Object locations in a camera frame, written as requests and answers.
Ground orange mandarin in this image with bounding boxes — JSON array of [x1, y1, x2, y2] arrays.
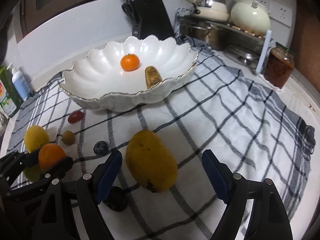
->
[[120, 54, 140, 72], [38, 144, 67, 172]]

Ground green apple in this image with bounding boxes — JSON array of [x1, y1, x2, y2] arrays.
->
[[23, 164, 43, 183]]

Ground yellow lemon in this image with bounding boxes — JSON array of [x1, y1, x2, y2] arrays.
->
[[24, 125, 49, 153]]

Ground blueberry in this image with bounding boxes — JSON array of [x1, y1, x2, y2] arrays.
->
[[93, 141, 108, 155]]

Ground dark plum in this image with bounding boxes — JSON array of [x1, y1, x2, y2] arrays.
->
[[103, 186, 128, 212]]

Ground yellow mango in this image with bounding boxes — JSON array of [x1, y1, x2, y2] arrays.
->
[[126, 129, 178, 193]]

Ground spotted yellow banana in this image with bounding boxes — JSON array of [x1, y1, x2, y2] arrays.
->
[[145, 66, 162, 89]]

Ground black kitchen scissors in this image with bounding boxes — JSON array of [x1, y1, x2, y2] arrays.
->
[[121, 2, 139, 24]]

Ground small tan longan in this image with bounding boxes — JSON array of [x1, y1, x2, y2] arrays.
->
[[61, 131, 75, 146]]

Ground red grape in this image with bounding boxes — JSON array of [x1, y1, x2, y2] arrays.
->
[[67, 111, 85, 124]]

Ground green dish soap bottle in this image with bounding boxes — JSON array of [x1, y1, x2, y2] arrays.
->
[[1, 65, 23, 118]]

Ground blue pump bottle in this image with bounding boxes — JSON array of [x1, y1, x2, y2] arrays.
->
[[7, 63, 31, 101]]

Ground white scalloped bowl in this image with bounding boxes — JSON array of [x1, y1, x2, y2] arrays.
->
[[60, 35, 199, 112]]

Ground grey checked cloth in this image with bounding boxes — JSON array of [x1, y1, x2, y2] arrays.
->
[[8, 38, 319, 239]]

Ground glass jar red sauce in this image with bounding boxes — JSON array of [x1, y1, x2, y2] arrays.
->
[[264, 42, 295, 89]]

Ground metal countertop rack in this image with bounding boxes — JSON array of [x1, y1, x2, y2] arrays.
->
[[175, 15, 272, 75]]

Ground black knife block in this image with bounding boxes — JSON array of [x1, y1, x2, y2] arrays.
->
[[124, 0, 175, 40]]

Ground brown wooden cutting board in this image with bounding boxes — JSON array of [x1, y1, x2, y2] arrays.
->
[[291, 0, 319, 90]]

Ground steel pot under rack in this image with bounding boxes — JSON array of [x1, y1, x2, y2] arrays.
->
[[186, 25, 227, 51]]

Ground cream ceramic pot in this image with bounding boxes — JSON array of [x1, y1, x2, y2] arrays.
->
[[230, 0, 271, 36]]

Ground cream saucepan with lid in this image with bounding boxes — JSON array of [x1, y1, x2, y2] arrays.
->
[[185, 0, 229, 22]]

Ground white wall power socket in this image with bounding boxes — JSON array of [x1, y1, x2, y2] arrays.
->
[[254, 0, 293, 28]]

